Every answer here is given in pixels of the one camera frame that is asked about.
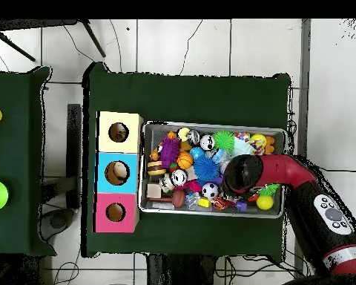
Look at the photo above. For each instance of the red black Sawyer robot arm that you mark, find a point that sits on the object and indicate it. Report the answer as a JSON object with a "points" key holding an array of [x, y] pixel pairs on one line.
{"points": [[284, 172]]}

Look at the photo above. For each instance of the shallow silver mesh bin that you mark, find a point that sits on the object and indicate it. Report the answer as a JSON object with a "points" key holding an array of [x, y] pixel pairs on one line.
{"points": [[157, 133]]}

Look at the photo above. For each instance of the wooden box with three holes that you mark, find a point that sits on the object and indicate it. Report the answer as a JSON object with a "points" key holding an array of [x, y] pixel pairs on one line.
{"points": [[130, 166]]}

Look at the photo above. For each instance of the orange toy basketball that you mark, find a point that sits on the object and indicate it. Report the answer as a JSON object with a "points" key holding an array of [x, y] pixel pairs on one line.
{"points": [[184, 160]]}

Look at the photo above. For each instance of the purple spiky rubber toy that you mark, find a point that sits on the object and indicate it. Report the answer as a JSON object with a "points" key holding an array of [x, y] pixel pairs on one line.
{"points": [[169, 151]]}

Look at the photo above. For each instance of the red soda can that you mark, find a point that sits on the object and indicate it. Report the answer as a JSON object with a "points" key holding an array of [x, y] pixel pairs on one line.
{"points": [[179, 177]]}

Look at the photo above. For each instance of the toy hamburger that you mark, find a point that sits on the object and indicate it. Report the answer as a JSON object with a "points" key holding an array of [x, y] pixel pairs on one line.
{"points": [[156, 168]]}

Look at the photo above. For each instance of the blue spiky rubber ball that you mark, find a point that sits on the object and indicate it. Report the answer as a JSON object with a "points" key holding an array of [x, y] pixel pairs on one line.
{"points": [[206, 167]]}

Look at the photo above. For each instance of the green spiky rubber ball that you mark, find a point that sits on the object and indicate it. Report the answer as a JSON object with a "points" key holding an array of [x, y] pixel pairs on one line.
{"points": [[224, 140]]}

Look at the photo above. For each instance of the beige ball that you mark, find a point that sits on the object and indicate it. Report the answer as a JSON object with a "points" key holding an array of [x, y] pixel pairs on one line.
{"points": [[120, 169]]}

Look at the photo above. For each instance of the dark green tablecloth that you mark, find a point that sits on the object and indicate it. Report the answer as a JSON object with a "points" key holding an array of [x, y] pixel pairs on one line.
{"points": [[14, 148], [181, 98]]}

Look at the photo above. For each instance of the tiger plush toy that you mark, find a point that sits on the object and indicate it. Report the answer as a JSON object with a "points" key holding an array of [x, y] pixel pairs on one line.
{"points": [[222, 203]]}

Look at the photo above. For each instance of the mint green cloth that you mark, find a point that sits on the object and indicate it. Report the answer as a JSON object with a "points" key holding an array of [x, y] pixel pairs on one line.
{"points": [[241, 147]]}

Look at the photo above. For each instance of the polka dot cloth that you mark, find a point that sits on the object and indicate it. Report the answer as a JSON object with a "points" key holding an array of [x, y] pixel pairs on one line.
{"points": [[256, 145]]}

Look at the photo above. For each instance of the black metal stand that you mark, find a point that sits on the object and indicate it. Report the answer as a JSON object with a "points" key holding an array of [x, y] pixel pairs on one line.
{"points": [[32, 23]]}

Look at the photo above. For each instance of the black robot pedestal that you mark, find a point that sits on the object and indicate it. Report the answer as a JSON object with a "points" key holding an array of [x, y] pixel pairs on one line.
{"points": [[181, 270]]}

